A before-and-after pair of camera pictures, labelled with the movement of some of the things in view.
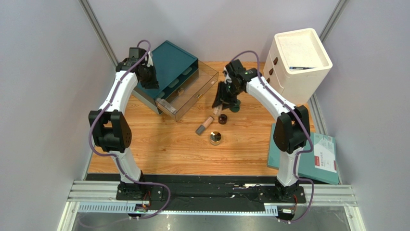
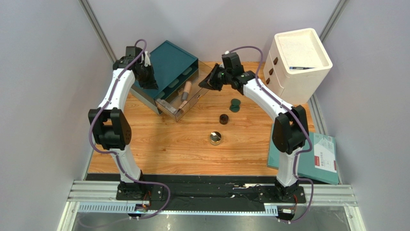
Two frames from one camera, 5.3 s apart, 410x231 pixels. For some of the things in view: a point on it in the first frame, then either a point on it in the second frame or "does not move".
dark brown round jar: (223, 119) does not move
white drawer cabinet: (296, 63) does not move
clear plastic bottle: (165, 104) does not move
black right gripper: (224, 91) to (216, 80)
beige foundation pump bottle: (217, 110) to (184, 106)
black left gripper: (154, 84) does not move
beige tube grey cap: (206, 123) to (187, 89)
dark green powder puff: (236, 108) does not move
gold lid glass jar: (215, 138) does not move
